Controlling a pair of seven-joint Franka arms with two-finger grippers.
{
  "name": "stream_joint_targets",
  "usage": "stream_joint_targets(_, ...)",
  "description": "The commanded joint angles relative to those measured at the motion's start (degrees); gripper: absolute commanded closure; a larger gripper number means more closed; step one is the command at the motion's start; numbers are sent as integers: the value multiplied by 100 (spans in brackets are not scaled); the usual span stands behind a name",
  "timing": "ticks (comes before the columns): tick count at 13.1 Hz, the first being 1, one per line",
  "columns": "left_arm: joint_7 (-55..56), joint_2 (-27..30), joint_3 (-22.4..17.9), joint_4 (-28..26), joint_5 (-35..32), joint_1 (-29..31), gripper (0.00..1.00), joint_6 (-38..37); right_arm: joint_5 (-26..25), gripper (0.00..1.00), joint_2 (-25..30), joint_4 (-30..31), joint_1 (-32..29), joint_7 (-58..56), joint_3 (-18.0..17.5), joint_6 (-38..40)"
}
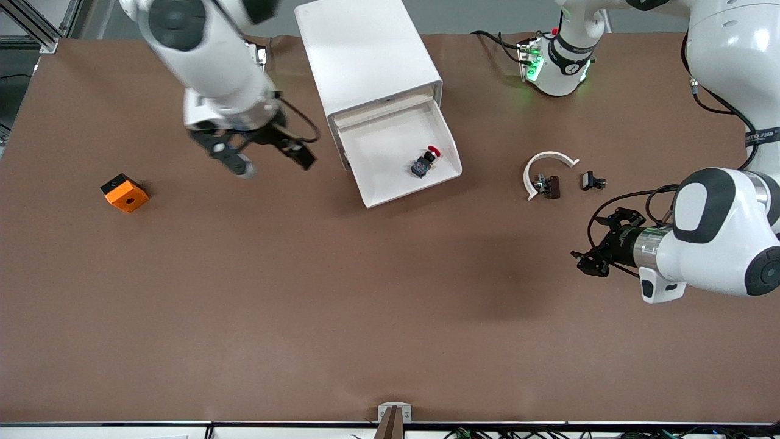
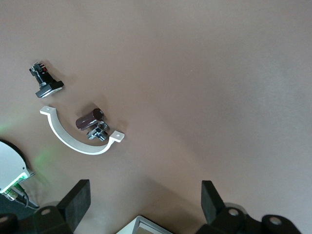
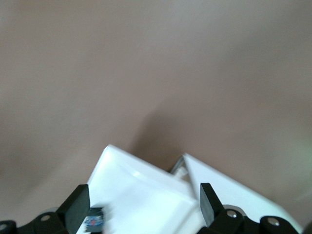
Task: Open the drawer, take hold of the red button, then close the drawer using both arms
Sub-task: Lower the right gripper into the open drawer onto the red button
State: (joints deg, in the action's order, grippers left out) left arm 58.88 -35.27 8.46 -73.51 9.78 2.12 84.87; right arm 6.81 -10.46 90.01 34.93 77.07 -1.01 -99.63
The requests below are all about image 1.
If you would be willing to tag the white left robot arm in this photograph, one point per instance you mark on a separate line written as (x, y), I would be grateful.
(725, 231)

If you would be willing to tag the brown table cover sheet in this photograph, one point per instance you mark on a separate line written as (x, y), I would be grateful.
(304, 305)

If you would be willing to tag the black small clip part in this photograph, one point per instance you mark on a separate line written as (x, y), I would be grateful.
(591, 180)

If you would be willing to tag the white table edge rail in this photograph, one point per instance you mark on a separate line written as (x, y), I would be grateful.
(122, 430)

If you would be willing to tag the orange and black box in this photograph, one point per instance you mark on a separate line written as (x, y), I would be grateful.
(128, 196)

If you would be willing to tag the red emergency stop button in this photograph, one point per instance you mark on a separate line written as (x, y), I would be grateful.
(423, 163)

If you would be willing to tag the aluminium frame profile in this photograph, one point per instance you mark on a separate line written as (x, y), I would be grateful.
(36, 30)

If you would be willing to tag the white drawer cabinet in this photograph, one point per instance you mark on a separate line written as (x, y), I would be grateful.
(359, 55)

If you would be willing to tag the grey metal bracket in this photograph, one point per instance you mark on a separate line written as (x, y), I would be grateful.
(394, 407)

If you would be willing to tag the white plain drawer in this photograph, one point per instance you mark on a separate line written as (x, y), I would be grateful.
(378, 107)

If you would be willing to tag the white curved plastic part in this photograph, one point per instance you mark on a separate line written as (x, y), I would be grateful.
(551, 156)

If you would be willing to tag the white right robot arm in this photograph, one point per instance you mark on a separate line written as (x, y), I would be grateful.
(207, 55)

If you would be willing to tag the brown and metal small part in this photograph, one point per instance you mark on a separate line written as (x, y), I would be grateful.
(551, 186)

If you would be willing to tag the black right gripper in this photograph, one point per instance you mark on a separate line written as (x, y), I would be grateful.
(272, 134)

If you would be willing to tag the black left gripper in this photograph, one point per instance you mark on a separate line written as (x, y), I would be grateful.
(620, 238)

